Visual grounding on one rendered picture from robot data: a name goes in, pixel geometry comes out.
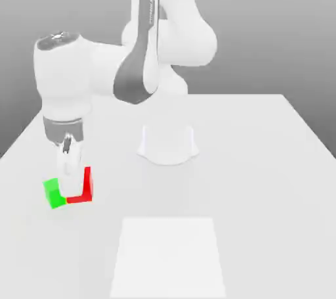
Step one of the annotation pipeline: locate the small red cube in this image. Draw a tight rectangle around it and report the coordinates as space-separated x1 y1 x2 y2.
65 166 93 204

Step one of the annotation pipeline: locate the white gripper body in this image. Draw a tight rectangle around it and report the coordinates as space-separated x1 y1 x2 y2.
56 139 85 198

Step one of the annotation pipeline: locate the small green cube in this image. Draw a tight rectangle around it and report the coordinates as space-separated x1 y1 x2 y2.
42 178 67 210

